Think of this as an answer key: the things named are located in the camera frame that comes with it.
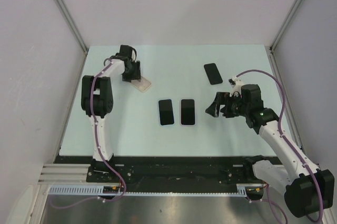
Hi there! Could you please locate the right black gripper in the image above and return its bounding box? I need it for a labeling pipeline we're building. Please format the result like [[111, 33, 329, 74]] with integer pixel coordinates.
[[205, 92, 249, 118]]

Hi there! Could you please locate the light blue phone case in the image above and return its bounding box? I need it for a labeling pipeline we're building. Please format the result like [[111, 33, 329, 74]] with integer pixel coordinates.
[[157, 98, 175, 128]]

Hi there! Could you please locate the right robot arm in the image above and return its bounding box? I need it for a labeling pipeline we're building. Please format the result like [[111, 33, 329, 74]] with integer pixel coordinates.
[[205, 84, 334, 218]]

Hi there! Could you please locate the right aluminium frame post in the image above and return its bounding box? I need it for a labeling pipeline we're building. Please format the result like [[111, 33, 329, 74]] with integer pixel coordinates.
[[269, 0, 304, 53]]

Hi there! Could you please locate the beige phone case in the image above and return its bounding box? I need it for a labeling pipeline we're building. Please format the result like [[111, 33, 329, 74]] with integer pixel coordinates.
[[131, 76, 152, 93]]

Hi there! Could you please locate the left aluminium frame post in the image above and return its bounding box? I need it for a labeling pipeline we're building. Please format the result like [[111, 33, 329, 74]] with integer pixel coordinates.
[[54, 0, 88, 55]]

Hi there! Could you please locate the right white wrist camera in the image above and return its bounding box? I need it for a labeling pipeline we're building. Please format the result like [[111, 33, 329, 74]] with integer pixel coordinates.
[[229, 76, 244, 97]]

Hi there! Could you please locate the aluminium frame post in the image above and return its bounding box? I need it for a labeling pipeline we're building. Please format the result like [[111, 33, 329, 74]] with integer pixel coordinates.
[[54, 0, 88, 55], [269, 0, 304, 53]]

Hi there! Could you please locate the black phone blue edge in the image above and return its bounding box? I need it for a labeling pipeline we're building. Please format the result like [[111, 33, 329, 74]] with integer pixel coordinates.
[[158, 99, 175, 126]]

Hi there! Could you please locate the aluminium front rail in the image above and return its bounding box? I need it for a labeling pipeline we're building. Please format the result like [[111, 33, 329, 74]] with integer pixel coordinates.
[[38, 163, 92, 184]]

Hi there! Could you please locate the white slotted cable duct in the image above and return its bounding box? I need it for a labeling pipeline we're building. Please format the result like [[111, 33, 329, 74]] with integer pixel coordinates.
[[48, 185, 246, 197]]

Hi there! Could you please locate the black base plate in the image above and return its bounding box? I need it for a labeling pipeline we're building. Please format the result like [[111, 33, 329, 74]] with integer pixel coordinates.
[[54, 154, 288, 193]]

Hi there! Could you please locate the purple phone case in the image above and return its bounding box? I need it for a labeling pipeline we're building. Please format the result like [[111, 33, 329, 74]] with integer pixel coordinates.
[[179, 98, 196, 127]]

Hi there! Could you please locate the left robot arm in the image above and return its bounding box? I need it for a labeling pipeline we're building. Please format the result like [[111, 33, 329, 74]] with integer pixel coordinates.
[[81, 45, 142, 162]]

